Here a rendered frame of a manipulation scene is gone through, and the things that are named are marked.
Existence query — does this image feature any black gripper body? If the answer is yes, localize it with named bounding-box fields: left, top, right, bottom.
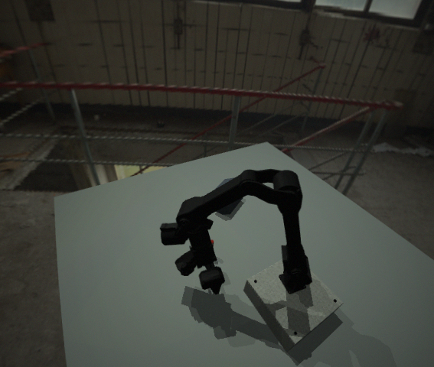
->
left=191, top=240, right=225, bottom=290

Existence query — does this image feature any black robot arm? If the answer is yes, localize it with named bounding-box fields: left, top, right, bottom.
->
left=160, top=169, right=312, bottom=294

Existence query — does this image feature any grey sloped panel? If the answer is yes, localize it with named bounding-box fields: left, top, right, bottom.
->
left=216, top=178, right=243, bottom=215

